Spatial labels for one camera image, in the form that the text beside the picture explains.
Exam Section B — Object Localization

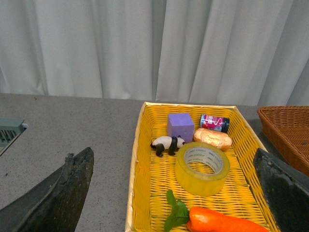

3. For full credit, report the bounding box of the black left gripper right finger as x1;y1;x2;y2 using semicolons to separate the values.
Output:
253;148;309;232

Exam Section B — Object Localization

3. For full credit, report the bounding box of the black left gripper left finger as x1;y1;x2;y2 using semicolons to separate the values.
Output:
0;147;94;232

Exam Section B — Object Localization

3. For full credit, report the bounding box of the yellow packing tape roll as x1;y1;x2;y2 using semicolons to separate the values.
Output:
174;142;230;197

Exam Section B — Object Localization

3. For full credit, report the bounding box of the brown wicker basket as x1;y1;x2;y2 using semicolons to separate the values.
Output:
257;106;309;175

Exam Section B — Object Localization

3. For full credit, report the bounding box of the yellow woven basket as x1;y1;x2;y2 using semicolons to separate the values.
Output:
125;102;279;232

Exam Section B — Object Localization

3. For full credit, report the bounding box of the orange bread roll toy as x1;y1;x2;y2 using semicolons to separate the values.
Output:
193;128;232;151

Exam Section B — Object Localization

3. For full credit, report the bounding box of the green plastic crate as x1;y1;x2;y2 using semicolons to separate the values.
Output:
0;117;28;155

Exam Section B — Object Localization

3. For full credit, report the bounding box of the orange toy carrot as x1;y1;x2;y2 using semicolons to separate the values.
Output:
164;189;267;232

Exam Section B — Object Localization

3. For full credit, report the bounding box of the small pink labelled jar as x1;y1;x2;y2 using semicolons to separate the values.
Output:
199;114;230;133

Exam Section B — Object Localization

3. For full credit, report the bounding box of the black white panda figurine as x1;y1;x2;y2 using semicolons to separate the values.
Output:
150;135;185;157

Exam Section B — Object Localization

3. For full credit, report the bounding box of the purple foam cube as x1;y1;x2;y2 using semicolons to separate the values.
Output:
167;113;195;143

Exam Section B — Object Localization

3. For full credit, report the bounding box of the white curtain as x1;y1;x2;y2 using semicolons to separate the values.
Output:
0;0;309;106

